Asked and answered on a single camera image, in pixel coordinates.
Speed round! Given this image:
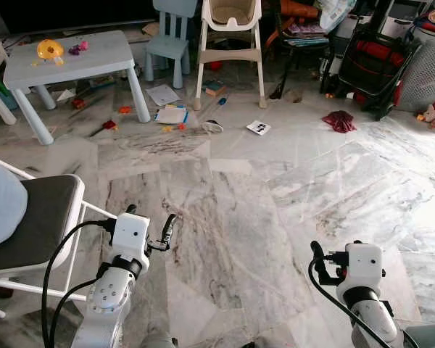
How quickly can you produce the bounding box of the pale grey kids table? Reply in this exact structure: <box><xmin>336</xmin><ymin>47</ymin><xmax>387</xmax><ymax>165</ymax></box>
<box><xmin>1</xmin><ymin>30</ymin><xmax>152</xmax><ymax>146</ymax></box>

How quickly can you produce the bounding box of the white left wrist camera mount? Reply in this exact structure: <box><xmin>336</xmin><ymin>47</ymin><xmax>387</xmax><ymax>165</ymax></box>
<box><xmin>110</xmin><ymin>213</ymin><xmax>152</xmax><ymax>270</ymax></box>

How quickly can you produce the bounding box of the dark red crumpled cloth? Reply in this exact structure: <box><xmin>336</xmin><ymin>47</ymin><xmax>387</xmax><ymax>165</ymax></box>
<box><xmin>321</xmin><ymin>110</ymin><xmax>357</xmax><ymax>134</ymax></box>

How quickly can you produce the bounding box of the grey robot leg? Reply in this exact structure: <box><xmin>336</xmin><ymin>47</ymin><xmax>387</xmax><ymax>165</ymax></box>
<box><xmin>140</xmin><ymin>330</ymin><xmax>178</xmax><ymax>348</ymax></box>

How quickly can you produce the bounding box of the white book blue edge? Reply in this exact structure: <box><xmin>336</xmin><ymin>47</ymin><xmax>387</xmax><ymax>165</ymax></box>
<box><xmin>154</xmin><ymin>106</ymin><xmax>189</xmax><ymax>125</ymax></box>

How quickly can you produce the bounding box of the light blue kids chair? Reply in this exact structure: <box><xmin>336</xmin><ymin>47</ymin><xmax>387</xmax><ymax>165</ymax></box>
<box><xmin>144</xmin><ymin>0</ymin><xmax>198</xmax><ymax>89</ymax></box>

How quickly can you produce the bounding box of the grey plastic laundry basket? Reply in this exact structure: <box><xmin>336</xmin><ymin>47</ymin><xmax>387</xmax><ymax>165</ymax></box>
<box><xmin>395</xmin><ymin>28</ymin><xmax>435</xmax><ymax>113</ymax></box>

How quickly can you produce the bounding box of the white paper sheet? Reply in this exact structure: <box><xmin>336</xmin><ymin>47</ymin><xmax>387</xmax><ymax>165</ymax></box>
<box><xmin>146</xmin><ymin>84</ymin><xmax>181</xmax><ymax>107</ymax></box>

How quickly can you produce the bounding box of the white beige high chair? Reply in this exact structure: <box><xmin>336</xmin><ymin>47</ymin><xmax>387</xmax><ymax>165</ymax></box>
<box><xmin>195</xmin><ymin>0</ymin><xmax>268</xmax><ymax>110</ymax></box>

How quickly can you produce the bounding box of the pink fleece pillow pale back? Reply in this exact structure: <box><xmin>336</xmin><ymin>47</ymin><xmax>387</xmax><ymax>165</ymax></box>
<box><xmin>0</xmin><ymin>161</ymin><xmax>28</xmax><ymax>248</ymax></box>

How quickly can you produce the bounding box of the yellow round toy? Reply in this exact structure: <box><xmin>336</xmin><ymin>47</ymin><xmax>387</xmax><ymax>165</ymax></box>
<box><xmin>36</xmin><ymin>39</ymin><xmax>65</xmax><ymax>62</ymax></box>

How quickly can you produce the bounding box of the long black left arm cable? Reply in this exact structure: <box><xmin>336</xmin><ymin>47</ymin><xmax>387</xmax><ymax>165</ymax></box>
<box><xmin>42</xmin><ymin>220</ymin><xmax>115</xmax><ymax>348</ymax></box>

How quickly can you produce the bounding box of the white card black print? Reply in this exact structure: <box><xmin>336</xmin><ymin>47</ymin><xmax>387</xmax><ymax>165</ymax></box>
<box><xmin>246</xmin><ymin>120</ymin><xmax>272</xmax><ymax>136</ymax></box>

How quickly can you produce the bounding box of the red navy clothes pile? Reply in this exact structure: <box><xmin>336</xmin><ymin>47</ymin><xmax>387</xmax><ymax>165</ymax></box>
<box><xmin>413</xmin><ymin>6</ymin><xmax>435</xmax><ymax>34</ymax></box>

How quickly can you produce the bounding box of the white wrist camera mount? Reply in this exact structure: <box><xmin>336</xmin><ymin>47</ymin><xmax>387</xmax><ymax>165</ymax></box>
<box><xmin>346</xmin><ymin>243</ymin><xmax>385</xmax><ymax>294</ymax></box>
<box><xmin>110</xmin><ymin>213</ymin><xmax>152</xmax><ymax>270</ymax></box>

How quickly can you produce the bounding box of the white frame chair black seat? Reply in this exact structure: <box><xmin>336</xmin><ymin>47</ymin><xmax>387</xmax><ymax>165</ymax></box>
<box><xmin>0</xmin><ymin>152</ymin><xmax>118</xmax><ymax>320</ymax></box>

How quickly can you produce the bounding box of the black red folded stroller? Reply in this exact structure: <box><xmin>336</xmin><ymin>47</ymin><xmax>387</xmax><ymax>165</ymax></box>
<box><xmin>320</xmin><ymin>0</ymin><xmax>423</xmax><ymax>121</ymax></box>

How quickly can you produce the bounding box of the black television screen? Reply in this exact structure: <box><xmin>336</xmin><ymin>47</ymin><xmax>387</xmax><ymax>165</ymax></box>
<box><xmin>0</xmin><ymin>0</ymin><xmax>160</xmax><ymax>36</ymax></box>

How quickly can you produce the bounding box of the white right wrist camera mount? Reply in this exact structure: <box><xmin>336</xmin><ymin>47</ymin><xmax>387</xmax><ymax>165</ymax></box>
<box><xmin>346</xmin><ymin>243</ymin><xmax>385</xmax><ymax>294</ymax></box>

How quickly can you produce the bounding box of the purple pink small toy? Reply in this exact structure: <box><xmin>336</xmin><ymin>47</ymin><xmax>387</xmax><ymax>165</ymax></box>
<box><xmin>67</xmin><ymin>41</ymin><xmax>89</xmax><ymax>57</ymax></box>

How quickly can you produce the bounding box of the white printed plastic bag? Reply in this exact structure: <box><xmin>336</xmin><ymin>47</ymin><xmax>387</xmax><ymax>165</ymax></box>
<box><xmin>319</xmin><ymin>0</ymin><xmax>357</xmax><ymax>31</ymax></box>

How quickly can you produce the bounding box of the short black left arm cable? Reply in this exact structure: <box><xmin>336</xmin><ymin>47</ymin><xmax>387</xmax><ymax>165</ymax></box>
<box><xmin>49</xmin><ymin>279</ymin><xmax>99</xmax><ymax>348</ymax></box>

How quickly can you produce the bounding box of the small green book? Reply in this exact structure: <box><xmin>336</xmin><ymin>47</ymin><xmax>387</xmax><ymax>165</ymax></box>
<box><xmin>203</xmin><ymin>81</ymin><xmax>227</xmax><ymax>97</ymax></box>

